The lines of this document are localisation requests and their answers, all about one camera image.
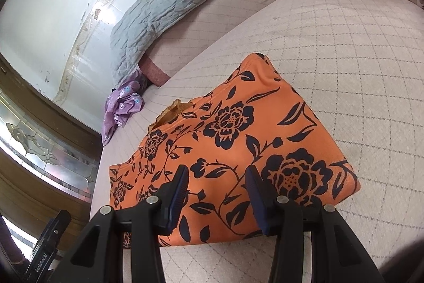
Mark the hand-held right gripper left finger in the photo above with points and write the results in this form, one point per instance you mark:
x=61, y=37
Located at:
x=177, y=195

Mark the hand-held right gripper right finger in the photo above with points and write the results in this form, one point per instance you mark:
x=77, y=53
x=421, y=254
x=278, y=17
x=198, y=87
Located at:
x=257, y=201

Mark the orange floral garment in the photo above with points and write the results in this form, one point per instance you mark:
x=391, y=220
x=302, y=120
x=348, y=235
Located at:
x=232, y=143

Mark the purple floral cloth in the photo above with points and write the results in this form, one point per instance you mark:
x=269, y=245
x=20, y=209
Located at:
x=121, y=107

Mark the wooden door with patterned glass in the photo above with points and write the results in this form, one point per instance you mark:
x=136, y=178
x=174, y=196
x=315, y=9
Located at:
x=49, y=94

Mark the grey quilted blanket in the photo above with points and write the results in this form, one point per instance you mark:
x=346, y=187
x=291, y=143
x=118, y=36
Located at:
x=165, y=11

